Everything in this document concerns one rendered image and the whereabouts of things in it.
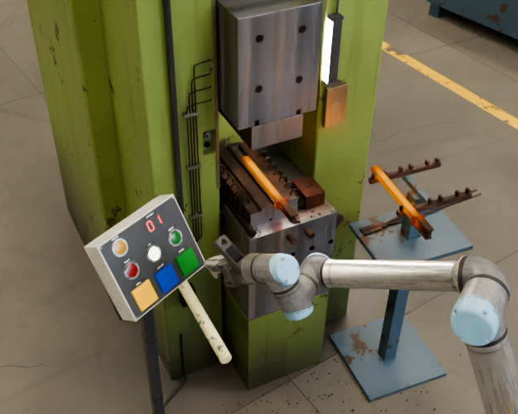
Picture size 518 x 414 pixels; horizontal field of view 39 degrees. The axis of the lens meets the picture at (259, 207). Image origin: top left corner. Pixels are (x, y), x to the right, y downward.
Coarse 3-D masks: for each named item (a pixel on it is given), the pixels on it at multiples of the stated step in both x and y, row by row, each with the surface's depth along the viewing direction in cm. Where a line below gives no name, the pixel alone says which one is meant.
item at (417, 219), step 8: (376, 168) 284; (376, 176) 283; (384, 176) 281; (384, 184) 278; (392, 184) 277; (392, 192) 273; (400, 192) 273; (400, 200) 269; (408, 208) 266; (408, 216) 266; (416, 216) 262; (416, 224) 263; (424, 224) 258; (424, 232) 259
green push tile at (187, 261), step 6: (186, 252) 247; (192, 252) 249; (174, 258) 245; (180, 258) 245; (186, 258) 247; (192, 258) 249; (180, 264) 245; (186, 264) 247; (192, 264) 249; (198, 264) 250; (186, 270) 247; (192, 270) 249
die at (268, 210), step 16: (240, 144) 303; (224, 160) 296; (240, 160) 294; (256, 160) 296; (224, 176) 289; (240, 176) 288; (272, 176) 288; (240, 192) 282; (256, 192) 280; (288, 192) 280; (256, 208) 274; (272, 208) 275; (256, 224) 276
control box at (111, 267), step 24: (144, 216) 237; (168, 216) 243; (96, 240) 231; (120, 240) 230; (144, 240) 236; (168, 240) 243; (192, 240) 250; (96, 264) 231; (120, 264) 230; (144, 264) 236; (120, 288) 230; (120, 312) 237; (144, 312) 236
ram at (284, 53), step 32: (224, 0) 230; (256, 0) 230; (288, 0) 230; (320, 0) 231; (224, 32) 232; (256, 32) 225; (288, 32) 231; (320, 32) 237; (224, 64) 239; (256, 64) 233; (288, 64) 238; (224, 96) 247; (256, 96) 240; (288, 96) 246
